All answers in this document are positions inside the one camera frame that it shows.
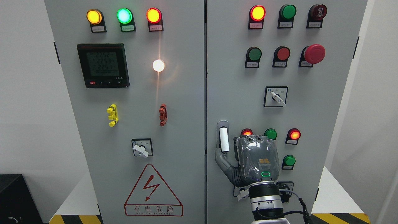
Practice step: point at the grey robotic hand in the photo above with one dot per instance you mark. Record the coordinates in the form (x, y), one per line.
(258, 159)

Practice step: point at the silver door handle lock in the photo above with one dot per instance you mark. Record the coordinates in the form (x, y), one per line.
(222, 136)

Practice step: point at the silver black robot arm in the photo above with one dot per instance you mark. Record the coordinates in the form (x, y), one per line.
(266, 203)

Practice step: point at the grey cabinet right door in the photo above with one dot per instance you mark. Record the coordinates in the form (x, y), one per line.
(236, 93)

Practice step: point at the grey cabinet door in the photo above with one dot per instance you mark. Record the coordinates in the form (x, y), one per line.
(236, 93)
(178, 147)

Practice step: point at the grey cabinet left door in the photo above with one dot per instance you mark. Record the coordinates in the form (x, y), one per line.
(178, 147)

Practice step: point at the red-orange indicator lamp left door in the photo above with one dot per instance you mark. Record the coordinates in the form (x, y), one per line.
(155, 20)

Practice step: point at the green lamp middle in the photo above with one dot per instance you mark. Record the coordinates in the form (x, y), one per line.
(271, 133)

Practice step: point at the lit red lamp middle left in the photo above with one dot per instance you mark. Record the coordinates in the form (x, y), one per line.
(246, 132)

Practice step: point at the lit red lamp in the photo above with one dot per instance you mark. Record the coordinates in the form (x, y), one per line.
(256, 17)
(246, 132)
(293, 136)

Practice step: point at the green push button lower right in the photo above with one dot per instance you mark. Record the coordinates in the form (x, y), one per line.
(288, 162)

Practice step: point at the green push button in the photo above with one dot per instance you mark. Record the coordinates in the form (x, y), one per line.
(253, 56)
(288, 162)

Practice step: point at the lit red lamp middle right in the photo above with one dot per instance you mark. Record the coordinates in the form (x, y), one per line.
(293, 136)

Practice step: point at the white cabinet base platform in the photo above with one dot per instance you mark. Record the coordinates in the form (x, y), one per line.
(332, 206)

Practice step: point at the green push button upper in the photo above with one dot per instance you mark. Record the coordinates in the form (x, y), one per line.
(253, 56)

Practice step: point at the red terminal connector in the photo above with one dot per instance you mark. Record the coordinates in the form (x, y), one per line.
(163, 115)

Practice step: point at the red push button upper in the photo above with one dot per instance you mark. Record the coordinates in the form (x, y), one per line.
(281, 56)

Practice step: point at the red triangle warning sticker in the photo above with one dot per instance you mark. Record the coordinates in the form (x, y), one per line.
(151, 196)

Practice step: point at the red emergency stop button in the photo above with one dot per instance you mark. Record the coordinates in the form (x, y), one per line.
(311, 55)

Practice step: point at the white lit indicator lamp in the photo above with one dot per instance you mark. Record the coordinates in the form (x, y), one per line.
(158, 65)

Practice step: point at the lit red lamp right top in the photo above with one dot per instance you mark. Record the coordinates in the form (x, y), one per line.
(256, 17)

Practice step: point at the green lamp right top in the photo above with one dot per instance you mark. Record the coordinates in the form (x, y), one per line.
(286, 16)

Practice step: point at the yellow terminal connector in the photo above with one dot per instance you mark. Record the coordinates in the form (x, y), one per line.
(113, 115)

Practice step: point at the dark red buzzer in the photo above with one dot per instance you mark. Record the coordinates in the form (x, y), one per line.
(315, 16)

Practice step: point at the black digital power meter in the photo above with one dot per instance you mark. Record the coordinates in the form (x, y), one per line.
(103, 65)

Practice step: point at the green lit indicator lamp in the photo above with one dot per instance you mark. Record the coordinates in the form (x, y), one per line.
(126, 20)

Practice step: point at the yellow indicator lamp top left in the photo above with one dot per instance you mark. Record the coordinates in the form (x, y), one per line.
(96, 20)

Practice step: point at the black box bottom left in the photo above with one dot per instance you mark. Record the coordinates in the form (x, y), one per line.
(16, 203)

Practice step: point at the white lever selector switch bottom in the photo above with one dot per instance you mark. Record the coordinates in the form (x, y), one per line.
(241, 193)

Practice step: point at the black knob selector switch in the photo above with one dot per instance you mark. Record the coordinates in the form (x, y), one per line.
(287, 185)

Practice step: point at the right door upper selector switch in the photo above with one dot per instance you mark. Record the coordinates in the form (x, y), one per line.
(275, 96)

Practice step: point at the door selector switch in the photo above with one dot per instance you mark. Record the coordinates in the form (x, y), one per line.
(275, 96)
(142, 147)

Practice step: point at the left door selector switch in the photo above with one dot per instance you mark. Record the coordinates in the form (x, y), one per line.
(142, 147)

